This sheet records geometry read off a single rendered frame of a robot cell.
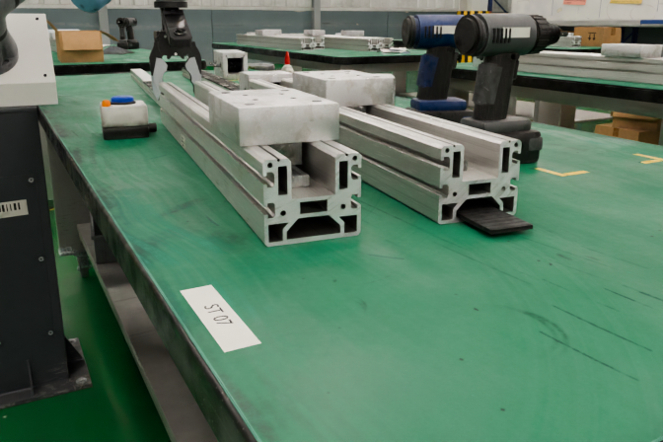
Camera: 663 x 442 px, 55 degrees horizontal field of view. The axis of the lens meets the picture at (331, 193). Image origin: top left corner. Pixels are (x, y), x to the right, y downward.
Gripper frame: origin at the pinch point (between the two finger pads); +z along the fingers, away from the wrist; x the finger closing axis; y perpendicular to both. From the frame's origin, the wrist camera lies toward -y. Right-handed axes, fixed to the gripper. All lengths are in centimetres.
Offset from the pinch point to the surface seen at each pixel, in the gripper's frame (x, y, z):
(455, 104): -43, -45, -1
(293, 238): 2, -89, 4
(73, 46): 21, 199, -3
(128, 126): 12.5, -24.4, 2.5
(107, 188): 18, -60, 5
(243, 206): 5, -80, 3
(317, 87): -14, -53, -6
